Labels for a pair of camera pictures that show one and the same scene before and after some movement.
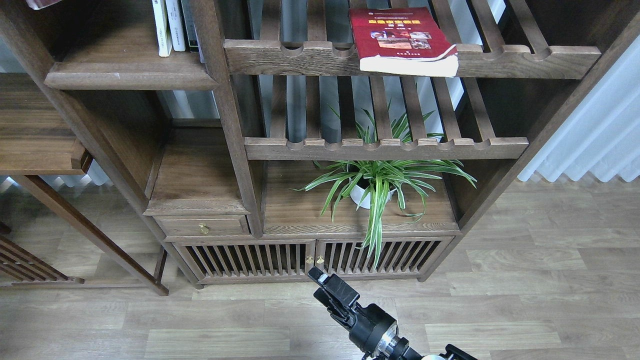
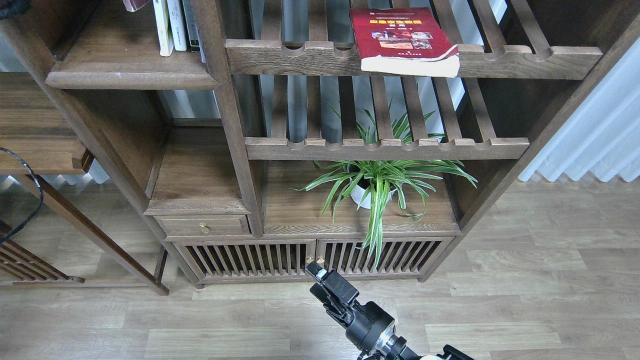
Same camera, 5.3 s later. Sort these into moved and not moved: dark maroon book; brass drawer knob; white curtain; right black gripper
Moved: dark maroon book
Not moved: white curtain; right black gripper; brass drawer knob
